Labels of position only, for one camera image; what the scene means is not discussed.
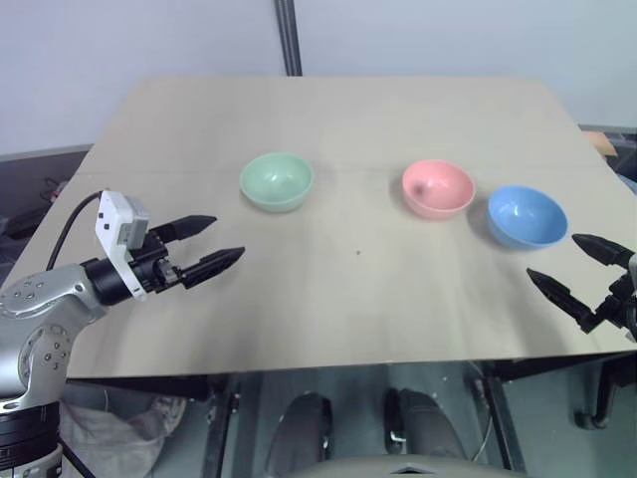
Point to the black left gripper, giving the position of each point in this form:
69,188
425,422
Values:
151,266

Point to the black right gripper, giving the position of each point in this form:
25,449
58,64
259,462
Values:
616,304

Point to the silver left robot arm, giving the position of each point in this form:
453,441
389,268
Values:
35,318

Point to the blue bowl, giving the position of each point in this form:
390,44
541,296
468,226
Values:
527,216

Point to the green bowl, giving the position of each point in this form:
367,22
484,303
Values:
276,180

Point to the brown cardboard box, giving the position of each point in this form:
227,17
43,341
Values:
604,142

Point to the red bowl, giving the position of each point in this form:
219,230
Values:
438,189

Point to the grey cloth sack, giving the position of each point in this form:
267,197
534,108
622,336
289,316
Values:
119,428

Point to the dark rounded robot foot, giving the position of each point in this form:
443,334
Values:
301,433
423,430

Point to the grey robot torso front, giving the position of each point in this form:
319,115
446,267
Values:
398,467

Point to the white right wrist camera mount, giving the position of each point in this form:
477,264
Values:
633,279

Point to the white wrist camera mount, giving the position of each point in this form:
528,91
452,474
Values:
633,279
115,224

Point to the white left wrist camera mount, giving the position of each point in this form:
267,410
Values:
115,224

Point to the grey vertical post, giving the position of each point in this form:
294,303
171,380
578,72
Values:
290,37

